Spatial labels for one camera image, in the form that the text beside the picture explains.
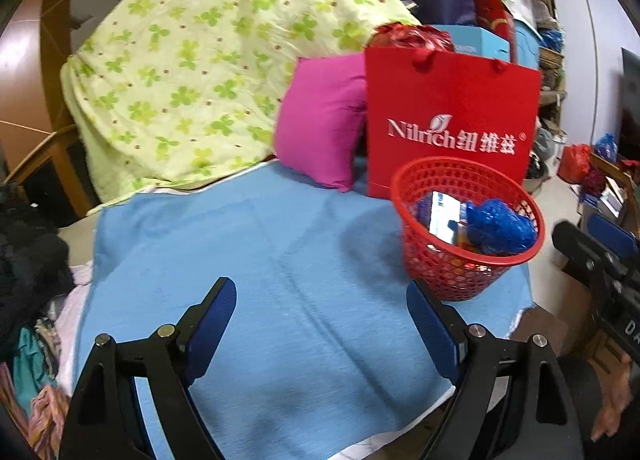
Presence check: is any tied red plastic bag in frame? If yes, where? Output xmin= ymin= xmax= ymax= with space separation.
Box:
xmin=557 ymin=143 xmax=593 ymax=184

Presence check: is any shiny red plastic bag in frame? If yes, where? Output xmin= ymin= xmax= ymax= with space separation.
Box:
xmin=372 ymin=22 xmax=456 ymax=53

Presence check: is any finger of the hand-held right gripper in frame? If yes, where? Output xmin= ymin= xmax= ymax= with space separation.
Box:
xmin=586 ymin=214 xmax=640 ymax=261
xmin=552 ymin=221 xmax=608 ymax=273

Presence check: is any red gift box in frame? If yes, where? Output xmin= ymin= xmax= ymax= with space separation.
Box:
xmin=470 ymin=0 xmax=516 ymax=33

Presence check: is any red paper shopping bag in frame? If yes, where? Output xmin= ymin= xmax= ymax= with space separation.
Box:
xmin=364 ymin=46 xmax=543 ymax=201

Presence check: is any blue toothpaste box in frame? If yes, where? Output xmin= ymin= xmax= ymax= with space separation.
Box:
xmin=427 ymin=190 xmax=463 ymax=243

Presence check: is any person's right hand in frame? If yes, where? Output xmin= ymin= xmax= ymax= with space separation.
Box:
xmin=590 ymin=360 xmax=640 ymax=443

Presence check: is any blue blanket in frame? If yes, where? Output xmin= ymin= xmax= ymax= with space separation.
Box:
xmin=72 ymin=160 xmax=533 ymax=460

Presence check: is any wooden bed frame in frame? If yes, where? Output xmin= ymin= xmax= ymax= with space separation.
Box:
xmin=0 ymin=0 xmax=101 ymax=216

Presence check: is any green clover print quilt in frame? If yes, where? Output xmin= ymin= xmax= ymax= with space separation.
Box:
xmin=60 ymin=0 xmax=423 ymax=203

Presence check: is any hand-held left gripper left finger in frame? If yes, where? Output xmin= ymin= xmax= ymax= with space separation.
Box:
xmin=60 ymin=276 xmax=238 ymax=460

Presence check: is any tied blue plastic bag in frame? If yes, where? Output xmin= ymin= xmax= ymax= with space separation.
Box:
xmin=592 ymin=132 xmax=621 ymax=161

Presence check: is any pile of colourful clothes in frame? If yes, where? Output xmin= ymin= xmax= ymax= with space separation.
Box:
xmin=0 ymin=310 xmax=71 ymax=446

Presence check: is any light blue cardboard box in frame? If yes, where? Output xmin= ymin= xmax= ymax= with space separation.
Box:
xmin=435 ymin=24 xmax=518 ymax=63

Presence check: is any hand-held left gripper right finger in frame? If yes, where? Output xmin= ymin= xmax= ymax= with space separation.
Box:
xmin=406 ymin=279 xmax=583 ymax=460

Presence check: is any black fluffy cloth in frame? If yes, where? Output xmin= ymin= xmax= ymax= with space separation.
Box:
xmin=0 ymin=185 xmax=76 ymax=356

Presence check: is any red mesh plastic basket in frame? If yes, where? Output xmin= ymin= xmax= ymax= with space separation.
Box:
xmin=390 ymin=156 xmax=546 ymax=302

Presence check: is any magenta pillow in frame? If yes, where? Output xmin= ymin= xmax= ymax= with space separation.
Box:
xmin=272 ymin=54 xmax=371 ymax=193

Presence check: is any blue plastic bag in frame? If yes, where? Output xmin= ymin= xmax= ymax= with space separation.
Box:
xmin=462 ymin=198 xmax=538 ymax=256
xmin=592 ymin=132 xmax=621 ymax=161

